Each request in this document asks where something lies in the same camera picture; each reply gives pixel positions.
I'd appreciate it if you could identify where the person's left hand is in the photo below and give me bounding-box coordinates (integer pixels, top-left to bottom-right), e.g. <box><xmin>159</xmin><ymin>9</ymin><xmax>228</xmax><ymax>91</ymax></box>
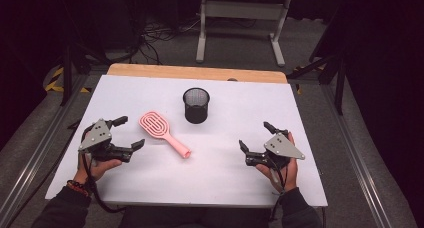
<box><xmin>73</xmin><ymin>153</ymin><xmax>123</xmax><ymax>186</ymax></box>

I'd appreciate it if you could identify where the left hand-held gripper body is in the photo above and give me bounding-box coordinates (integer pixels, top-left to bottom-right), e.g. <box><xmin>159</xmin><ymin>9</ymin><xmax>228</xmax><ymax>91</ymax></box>
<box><xmin>78</xmin><ymin>118</ymin><xmax>133</xmax><ymax>163</ymax></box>

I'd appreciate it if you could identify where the pink hairbrush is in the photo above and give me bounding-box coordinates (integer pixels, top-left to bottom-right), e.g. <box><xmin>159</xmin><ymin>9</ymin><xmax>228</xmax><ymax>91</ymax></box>
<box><xmin>138</xmin><ymin>110</ymin><xmax>193</xmax><ymax>160</ymax></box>

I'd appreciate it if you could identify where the white metal desk frame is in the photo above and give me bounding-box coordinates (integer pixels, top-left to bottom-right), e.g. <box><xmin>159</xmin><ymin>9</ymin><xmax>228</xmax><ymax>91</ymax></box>
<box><xmin>195</xmin><ymin>0</ymin><xmax>292</xmax><ymax>68</ymax></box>

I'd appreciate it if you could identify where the black metal stand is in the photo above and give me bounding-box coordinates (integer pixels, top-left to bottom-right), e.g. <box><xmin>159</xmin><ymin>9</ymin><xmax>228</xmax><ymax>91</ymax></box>
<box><xmin>287</xmin><ymin>52</ymin><xmax>348</xmax><ymax>116</ymax></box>
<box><xmin>59</xmin><ymin>42</ymin><xmax>113</xmax><ymax>107</ymax></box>

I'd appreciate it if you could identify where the aluminium floor rail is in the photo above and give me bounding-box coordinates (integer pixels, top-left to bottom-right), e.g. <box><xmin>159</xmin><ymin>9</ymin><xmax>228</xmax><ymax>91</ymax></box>
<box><xmin>320</xmin><ymin>83</ymin><xmax>394</xmax><ymax>228</ymax></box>
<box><xmin>0</xmin><ymin>73</ymin><xmax>90</xmax><ymax>224</ymax></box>

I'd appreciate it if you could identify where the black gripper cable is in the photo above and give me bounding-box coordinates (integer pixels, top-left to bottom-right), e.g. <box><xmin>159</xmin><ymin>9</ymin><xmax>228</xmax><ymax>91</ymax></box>
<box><xmin>268</xmin><ymin>159</ymin><xmax>288</xmax><ymax>222</ymax></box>
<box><xmin>80</xmin><ymin>152</ymin><xmax>127</xmax><ymax>214</ymax></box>

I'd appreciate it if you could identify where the tangle of floor cables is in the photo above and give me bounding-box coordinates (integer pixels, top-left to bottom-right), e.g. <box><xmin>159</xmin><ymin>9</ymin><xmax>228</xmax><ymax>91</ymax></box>
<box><xmin>131</xmin><ymin>16</ymin><xmax>204</xmax><ymax>66</ymax></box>

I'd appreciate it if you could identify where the black mesh cup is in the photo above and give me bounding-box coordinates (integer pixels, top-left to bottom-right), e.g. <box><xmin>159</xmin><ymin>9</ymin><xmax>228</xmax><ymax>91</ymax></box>
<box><xmin>182</xmin><ymin>87</ymin><xmax>211</xmax><ymax>125</ymax></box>

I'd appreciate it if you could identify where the person's right hand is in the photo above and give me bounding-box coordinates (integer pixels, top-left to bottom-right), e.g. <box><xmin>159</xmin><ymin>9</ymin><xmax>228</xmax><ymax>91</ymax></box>
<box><xmin>256</xmin><ymin>131</ymin><xmax>299</xmax><ymax>193</ymax></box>

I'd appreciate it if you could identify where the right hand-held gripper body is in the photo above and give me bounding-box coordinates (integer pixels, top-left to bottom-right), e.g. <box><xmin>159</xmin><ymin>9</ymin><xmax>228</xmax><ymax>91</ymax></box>
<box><xmin>245</xmin><ymin>131</ymin><xmax>306</xmax><ymax>171</ymax></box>

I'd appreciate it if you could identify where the yellow black hazard tape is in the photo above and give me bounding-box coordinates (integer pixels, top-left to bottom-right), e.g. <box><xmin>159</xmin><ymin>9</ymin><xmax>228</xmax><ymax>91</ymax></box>
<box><xmin>44</xmin><ymin>65</ymin><xmax>92</xmax><ymax>94</ymax></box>

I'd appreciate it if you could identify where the beaded bracelet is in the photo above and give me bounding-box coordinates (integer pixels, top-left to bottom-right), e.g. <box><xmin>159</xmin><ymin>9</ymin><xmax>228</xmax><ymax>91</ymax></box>
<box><xmin>66</xmin><ymin>179</ymin><xmax>91</xmax><ymax>199</ymax></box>

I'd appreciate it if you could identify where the white table mat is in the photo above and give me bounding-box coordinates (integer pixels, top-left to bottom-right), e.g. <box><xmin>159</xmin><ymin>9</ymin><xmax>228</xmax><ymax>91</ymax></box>
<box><xmin>44</xmin><ymin>74</ymin><xmax>329</xmax><ymax>209</ymax></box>

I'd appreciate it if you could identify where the wooden table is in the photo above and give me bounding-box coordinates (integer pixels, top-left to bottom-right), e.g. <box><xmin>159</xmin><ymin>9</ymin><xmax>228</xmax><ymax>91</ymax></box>
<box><xmin>106</xmin><ymin>63</ymin><xmax>289</xmax><ymax>85</ymax></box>

